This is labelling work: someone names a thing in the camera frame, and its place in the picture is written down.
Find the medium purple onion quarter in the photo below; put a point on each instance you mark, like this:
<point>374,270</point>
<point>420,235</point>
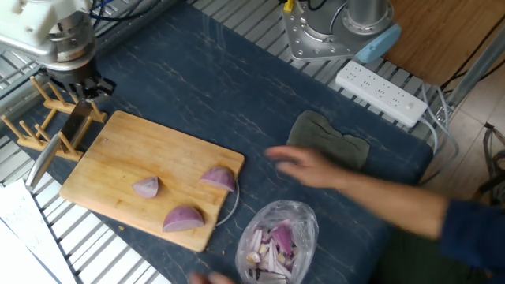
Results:
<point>219,177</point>

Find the wooden cutting board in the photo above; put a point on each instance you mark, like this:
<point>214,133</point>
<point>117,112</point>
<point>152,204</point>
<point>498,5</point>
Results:
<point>130,150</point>

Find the purple onion chunk in bag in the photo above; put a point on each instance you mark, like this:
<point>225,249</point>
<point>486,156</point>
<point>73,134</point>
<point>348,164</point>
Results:
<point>283,238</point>

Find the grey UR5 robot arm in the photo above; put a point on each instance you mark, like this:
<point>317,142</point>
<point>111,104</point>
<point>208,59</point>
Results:
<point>319,19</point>

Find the small purple onion wedge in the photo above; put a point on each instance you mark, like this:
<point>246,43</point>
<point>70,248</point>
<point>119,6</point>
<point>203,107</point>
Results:
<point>147,188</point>

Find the dark blue shirt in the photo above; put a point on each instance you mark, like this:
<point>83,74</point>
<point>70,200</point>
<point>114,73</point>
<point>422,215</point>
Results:
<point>477,236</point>

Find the wooden peg dish rack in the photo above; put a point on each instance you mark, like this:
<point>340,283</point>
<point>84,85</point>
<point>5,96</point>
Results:
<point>55,104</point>

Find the silver vented wrist box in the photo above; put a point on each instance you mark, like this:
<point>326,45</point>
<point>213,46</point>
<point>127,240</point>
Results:
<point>23,45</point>

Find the white paper sheet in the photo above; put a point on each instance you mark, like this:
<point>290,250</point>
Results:
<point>23,213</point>
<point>16,260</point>

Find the aluminium profile beam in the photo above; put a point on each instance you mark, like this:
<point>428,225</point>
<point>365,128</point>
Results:
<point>475,69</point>

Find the large purple onion quarter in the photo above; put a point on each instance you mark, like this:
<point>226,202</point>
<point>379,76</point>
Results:
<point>181,217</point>

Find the dark blue marbled mat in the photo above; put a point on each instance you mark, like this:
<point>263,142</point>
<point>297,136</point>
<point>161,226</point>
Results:
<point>256,98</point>

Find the clear plastic bag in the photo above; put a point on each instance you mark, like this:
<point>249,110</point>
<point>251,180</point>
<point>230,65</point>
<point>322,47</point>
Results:
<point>300,221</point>

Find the silver wrist coupling flange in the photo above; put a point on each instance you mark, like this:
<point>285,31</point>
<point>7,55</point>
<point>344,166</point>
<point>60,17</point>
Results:
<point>71,43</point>

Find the grey green cloth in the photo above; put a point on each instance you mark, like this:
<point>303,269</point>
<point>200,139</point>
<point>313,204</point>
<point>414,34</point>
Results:
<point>331,142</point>

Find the steel cleaver knife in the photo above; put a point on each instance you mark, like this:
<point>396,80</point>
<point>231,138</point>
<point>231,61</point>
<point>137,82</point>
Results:
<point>75,126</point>

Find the dark green trousers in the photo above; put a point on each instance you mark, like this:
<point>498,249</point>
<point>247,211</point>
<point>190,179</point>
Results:
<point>414,264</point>

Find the white power strip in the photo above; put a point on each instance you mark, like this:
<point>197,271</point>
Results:
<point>378,92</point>

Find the person left hand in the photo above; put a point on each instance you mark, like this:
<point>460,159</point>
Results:
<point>213,278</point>

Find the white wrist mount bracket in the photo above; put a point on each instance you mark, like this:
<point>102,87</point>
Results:
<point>31,23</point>

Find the person right forearm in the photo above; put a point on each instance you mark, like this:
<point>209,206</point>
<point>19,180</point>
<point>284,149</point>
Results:
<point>394,205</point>

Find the person right hand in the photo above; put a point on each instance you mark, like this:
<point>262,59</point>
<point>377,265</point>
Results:
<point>311,169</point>

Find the brown wooden panel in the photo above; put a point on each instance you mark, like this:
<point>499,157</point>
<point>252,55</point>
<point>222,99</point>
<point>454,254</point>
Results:
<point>442,35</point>

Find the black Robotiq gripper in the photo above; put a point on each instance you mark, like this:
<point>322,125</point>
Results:
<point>73,75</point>

